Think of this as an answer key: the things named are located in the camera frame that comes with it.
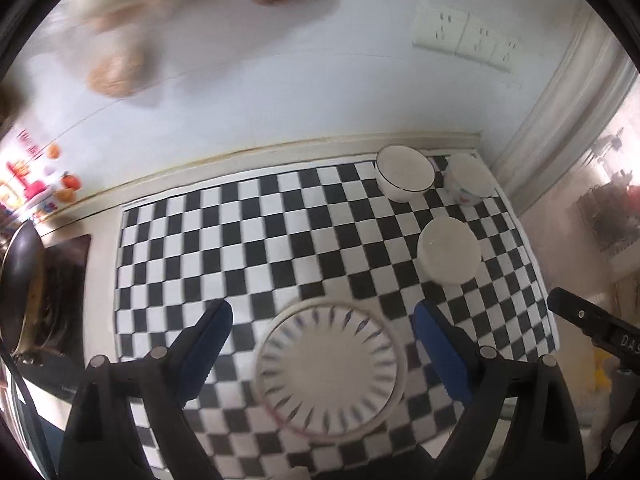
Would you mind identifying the plain white bowl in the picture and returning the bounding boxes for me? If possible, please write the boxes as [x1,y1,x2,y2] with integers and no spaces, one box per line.
[416,216,482,286]

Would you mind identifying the white floral bowl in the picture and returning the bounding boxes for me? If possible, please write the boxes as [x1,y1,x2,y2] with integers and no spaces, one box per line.
[444,153,495,206]

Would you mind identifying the blue leaf pattern plate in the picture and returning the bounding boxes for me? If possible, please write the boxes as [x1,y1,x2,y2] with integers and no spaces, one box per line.
[253,298,408,443]

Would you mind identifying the white bowl dark rim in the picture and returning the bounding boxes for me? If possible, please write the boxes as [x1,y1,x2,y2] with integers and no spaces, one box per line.
[375,144,435,203]

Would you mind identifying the black induction cooktop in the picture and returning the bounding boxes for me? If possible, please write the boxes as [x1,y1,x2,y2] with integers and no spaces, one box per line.
[15,234,91,403]

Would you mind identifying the black frying pan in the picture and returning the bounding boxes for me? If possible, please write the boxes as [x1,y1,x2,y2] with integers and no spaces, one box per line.
[0,220,47,356]

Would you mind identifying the black white checkered mat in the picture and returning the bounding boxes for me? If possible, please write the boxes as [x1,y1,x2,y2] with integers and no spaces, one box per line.
[115,158,559,479]

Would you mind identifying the plastic bag with food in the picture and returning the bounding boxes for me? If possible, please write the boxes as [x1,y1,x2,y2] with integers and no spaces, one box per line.
[49,0,262,106]

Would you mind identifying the black power cable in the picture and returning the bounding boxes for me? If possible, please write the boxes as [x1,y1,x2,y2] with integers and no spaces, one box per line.
[0,343,57,480]

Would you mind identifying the colourful fruit wall sticker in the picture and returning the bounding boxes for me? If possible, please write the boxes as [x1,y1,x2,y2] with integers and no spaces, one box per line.
[1,126,82,221]

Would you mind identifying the white wall socket panel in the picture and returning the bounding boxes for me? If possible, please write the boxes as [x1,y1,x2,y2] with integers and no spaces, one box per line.
[411,0,522,73]

